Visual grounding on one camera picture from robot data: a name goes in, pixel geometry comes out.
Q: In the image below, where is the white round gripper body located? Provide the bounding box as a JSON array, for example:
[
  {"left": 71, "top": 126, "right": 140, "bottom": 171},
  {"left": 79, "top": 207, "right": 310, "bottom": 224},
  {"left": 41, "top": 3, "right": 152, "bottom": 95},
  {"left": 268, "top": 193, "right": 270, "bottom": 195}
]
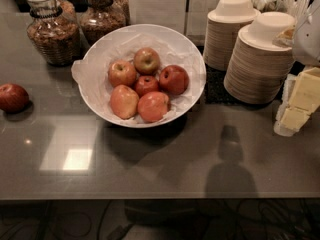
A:
[{"left": 292, "top": 0, "right": 320, "bottom": 66}]

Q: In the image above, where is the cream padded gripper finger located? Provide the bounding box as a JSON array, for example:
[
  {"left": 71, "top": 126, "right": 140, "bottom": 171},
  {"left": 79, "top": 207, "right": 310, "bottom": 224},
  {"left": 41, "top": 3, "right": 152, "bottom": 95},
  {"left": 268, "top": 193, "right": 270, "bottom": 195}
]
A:
[
  {"left": 272, "top": 27, "right": 294, "bottom": 48},
  {"left": 274, "top": 66, "right": 320, "bottom": 137}
]

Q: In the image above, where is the white bowl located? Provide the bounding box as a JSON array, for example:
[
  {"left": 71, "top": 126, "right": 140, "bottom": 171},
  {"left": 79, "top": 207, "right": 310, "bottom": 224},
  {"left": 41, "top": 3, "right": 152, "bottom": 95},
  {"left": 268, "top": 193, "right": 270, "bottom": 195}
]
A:
[{"left": 76, "top": 23, "right": 207, "bottom": 129}]

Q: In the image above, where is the dark red apple right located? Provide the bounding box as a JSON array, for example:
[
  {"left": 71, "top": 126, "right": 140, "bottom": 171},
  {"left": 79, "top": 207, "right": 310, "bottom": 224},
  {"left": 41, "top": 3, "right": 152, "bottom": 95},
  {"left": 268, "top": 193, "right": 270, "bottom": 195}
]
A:
[{"left": 159, "top": 65, "right": 189, "bottom": 95}]

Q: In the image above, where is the yellow-red apple top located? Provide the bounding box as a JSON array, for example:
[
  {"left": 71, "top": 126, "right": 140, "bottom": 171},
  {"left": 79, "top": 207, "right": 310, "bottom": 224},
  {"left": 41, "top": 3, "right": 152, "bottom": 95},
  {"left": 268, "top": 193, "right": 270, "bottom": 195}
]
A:
[{"left": 133, "top": 47, "right": 160, "bottom": 75}]

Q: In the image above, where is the small dark red apple centre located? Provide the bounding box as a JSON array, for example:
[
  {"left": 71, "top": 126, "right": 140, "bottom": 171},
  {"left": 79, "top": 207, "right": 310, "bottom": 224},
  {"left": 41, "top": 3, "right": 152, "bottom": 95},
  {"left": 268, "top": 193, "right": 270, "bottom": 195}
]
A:
[{"left": 134, "top": 76, "right": 159, "bottom": 97}]

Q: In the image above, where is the red apple bottom front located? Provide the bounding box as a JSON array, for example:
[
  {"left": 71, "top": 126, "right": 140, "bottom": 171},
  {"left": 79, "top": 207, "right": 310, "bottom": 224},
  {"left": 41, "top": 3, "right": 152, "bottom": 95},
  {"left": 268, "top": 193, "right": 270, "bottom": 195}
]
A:
[{"left": 138, "top": 91, "right": 170, "bottom": 122}]

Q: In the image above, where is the red-yellow apple upper left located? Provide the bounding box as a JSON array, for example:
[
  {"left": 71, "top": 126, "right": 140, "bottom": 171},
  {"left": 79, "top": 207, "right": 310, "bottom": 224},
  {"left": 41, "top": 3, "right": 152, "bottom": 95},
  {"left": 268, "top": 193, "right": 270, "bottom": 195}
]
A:
[{"left": 108, "top": 60, "right": 137, "bottom": 87}]

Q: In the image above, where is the pale red apple lower left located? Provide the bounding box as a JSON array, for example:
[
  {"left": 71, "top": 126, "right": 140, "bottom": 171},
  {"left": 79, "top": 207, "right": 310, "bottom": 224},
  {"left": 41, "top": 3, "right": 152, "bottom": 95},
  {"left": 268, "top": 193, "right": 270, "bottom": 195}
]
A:
[{"left": 110, "top": 85, "right": 139, "bottom": 119}]

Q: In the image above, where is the white paper bowl liner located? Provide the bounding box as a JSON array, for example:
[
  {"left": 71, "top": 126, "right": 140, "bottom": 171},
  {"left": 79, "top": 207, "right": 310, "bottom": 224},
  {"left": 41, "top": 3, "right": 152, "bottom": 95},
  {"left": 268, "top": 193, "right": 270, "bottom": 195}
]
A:
[{"left": 70, "top": 32, "right": 203, "bottom": 125}]

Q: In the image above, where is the dark red apple on table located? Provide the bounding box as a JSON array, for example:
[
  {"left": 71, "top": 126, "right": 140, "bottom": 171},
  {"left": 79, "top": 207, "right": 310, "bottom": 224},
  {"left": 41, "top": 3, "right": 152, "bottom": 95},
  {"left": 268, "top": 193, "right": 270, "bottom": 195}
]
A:
[{"left": 0, "top": 83, "right": 29, "bottom": 113}]

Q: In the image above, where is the front stack of paper bowls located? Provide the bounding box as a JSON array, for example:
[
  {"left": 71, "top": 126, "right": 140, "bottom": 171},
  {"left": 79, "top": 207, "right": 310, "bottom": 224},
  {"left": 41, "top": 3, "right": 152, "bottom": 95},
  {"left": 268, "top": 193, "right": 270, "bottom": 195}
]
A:
[{"left": 223, "top": 12, "right": 295, "bottom": 104}]

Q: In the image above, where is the stack of paper bowls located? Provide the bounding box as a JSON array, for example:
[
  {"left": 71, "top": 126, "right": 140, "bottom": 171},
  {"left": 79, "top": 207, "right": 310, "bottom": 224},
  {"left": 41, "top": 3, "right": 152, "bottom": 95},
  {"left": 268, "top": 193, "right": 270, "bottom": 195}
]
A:
[
  {"left": 223, "top": 12, "right": 295, "bottom": 104},
  {"left": 203, "top": 0, "right": 260, "bottom": 71}
]

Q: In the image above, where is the back stack of paper bowls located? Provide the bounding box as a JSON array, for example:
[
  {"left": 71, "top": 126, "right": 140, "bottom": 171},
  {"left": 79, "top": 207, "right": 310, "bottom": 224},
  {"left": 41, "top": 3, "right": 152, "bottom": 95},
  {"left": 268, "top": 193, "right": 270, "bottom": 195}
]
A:
[{"left": 203, "top": 0, "right": 260, "bottom": 71}]

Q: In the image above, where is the right glass granola jar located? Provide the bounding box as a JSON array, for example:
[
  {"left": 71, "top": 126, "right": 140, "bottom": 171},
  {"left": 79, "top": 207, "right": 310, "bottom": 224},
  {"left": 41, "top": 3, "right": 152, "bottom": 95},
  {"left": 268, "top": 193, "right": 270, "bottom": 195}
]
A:
[{"left": 79, "top": 0, "right": 126, "bottom": 45}]

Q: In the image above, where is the glass granola jar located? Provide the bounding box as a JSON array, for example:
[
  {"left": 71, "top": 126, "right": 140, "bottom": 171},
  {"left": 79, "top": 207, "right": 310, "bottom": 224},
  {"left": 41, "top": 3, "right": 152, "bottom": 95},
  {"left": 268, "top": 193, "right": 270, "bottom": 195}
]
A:
[
  {"left": 79, "top": 0, "right": 126, "bottom": 45},
  {"left": 26, "top": 0, "right": 80, "bottom": 66}
]

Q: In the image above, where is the left glass granola jar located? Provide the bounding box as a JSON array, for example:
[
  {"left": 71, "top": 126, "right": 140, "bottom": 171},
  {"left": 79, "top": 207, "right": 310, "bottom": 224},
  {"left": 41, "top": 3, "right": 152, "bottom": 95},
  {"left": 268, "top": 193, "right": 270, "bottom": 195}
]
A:
[{"left": 26, "top": 0, "right": 80, "bottom": 66}]

